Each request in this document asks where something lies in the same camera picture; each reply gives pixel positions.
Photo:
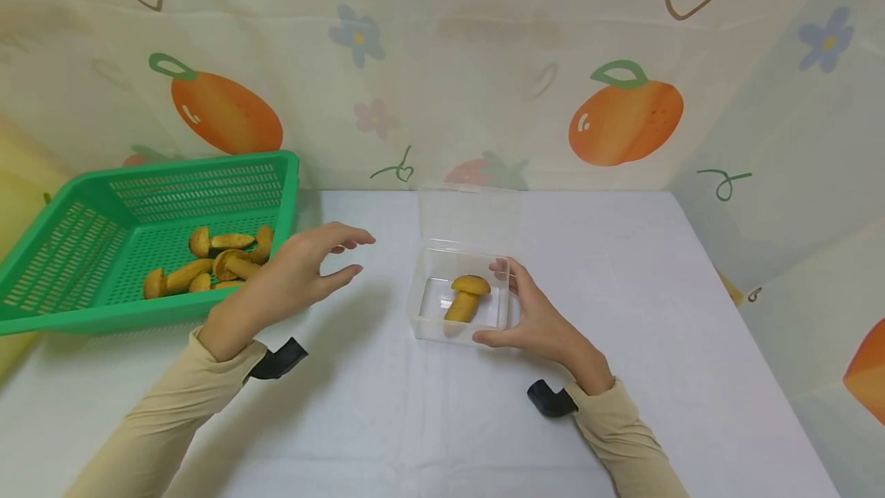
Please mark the person's left thumb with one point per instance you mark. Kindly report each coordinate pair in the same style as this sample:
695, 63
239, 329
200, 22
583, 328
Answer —
340, 277

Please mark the green plastic basket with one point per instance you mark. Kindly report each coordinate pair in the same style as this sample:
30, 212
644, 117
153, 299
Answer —
83, 244

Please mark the person's right thumb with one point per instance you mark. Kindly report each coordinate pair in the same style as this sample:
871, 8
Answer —
499, 337

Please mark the person's right forearm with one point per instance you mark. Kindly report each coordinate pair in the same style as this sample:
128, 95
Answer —
626, 444

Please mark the person's right hand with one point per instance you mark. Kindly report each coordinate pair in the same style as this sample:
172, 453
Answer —
550, 329

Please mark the black wrist band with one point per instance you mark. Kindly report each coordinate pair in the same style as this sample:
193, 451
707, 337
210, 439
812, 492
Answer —
280, 360
550, 400

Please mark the person's left index finger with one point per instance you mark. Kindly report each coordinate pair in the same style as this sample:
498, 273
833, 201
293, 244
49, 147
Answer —
346, 234

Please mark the pile of brown mushrooms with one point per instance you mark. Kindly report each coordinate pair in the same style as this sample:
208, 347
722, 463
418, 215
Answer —
231, 264

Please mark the brown toy mushroom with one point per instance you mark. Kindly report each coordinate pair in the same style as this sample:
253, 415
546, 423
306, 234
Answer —
464, 300

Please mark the person's right index finger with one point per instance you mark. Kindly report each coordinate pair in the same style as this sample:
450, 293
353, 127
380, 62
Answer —
513, 271

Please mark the person's left hand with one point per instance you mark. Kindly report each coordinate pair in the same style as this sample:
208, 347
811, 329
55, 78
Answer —
276, 287

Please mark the clear plastic box with lid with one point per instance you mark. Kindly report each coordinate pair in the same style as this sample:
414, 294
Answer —
432, 317

